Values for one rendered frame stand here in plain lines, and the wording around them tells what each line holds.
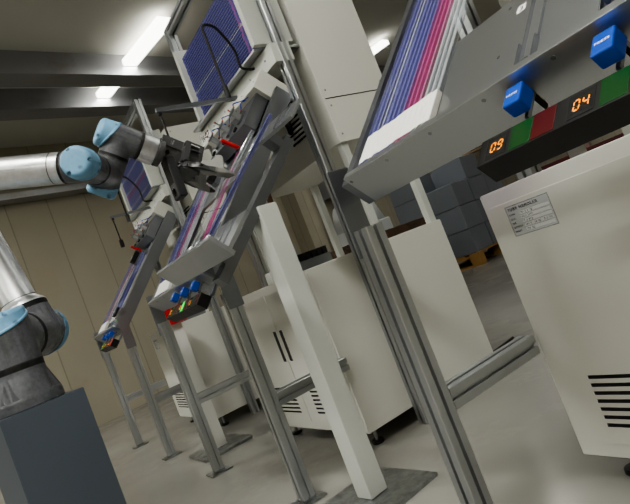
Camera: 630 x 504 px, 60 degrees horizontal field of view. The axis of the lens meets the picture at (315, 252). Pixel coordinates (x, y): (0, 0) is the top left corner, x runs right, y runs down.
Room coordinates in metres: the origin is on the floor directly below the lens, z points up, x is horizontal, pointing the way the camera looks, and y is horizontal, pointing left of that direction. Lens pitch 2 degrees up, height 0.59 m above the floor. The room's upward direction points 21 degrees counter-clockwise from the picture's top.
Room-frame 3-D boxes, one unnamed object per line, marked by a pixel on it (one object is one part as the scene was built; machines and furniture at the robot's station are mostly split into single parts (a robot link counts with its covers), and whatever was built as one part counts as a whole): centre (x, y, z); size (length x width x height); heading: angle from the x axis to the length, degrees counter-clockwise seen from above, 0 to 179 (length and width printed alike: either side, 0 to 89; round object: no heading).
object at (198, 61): (2.10, 0.04, 1.52); 0.51 x 0.13 x 0.27; 33
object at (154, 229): (3.33, 0.89, 0.66); 1.01 x 0.73 x 1.31; 123
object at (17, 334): (1.25, 0.73, 0.72); 0.13 x 0.12 x 0.14; 0
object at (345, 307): (2.22, -0.03, 0.31); 0.70 x 0.65 x 0.62; 33
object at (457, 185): (7.07, -1.89, 0.65); 1.33 x 0.87 x 1.30; 137
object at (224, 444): (2.58, 0.75, 0.39); 0.24 x 0.24 x 0.78; 33
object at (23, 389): (1.24, 0.73, 0.60); 0.15 x 0.15 x 0.10
